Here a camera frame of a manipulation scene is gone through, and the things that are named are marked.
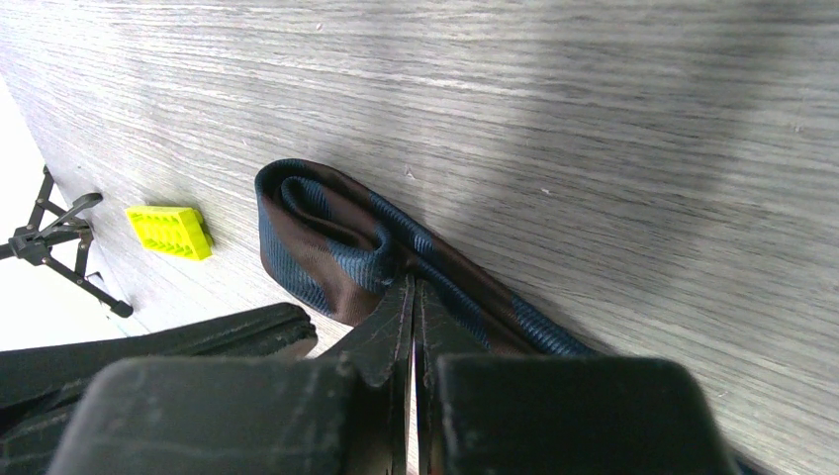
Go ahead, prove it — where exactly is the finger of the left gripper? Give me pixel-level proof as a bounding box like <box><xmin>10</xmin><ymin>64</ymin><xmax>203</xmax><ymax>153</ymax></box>
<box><xmin>1</xmin><ymin>303</ymin><xmax>318</xmax><ymax>474</ymax></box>

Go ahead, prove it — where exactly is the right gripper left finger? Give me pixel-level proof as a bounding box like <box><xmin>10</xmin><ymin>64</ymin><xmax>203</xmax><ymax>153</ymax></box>
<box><xmin>48</xmin><ymin>276</ymin><xmax>415</xmax><ymax>474</ymax></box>

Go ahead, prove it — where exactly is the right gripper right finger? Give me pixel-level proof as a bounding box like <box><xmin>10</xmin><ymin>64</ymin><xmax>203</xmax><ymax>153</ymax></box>
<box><xmin>414</xmin><ymin>282</ymin><xmax>738</xmax><ymax>474</ymax></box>

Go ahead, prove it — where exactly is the navy brown striped tie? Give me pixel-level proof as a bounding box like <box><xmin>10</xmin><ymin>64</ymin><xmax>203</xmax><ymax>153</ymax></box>
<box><xmin>254</xmin><ymin>159</ymin><xmax>595</xmax><ymax>356</ymax></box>

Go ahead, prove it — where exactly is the black tripod left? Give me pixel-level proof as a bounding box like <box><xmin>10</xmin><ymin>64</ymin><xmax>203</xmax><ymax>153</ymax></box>
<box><xmin>1</xmin><ymin>168</ymin><xmax>134</xmax><ymax>318</ymax></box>

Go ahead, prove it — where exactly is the lime green flat block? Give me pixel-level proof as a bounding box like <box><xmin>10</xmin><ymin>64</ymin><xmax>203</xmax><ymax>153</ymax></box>
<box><xmin>125</xmin><ymin>206</ymin><xmax>213</xmax><ymax>261</ymax></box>

